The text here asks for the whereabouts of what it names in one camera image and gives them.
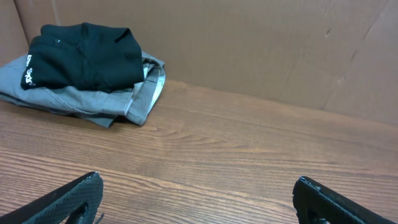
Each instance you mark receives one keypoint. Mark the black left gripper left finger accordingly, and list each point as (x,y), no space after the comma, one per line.
(75,202)

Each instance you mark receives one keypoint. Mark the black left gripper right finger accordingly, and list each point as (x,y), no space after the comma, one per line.
(317,204)

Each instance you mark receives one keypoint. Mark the folded grey garment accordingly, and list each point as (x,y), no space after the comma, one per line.
(96,106)

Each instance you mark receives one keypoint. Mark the folded black garment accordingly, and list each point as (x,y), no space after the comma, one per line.
(86,56)

